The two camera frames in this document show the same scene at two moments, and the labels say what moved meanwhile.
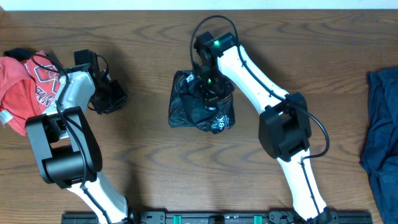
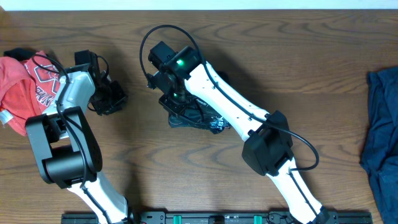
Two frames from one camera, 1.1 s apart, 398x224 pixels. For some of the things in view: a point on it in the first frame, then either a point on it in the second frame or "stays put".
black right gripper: (210, 99) -> (176, 109)
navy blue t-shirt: (379, 157) stays put
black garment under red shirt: (21, 54) stays put
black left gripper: (120, 96) stays put
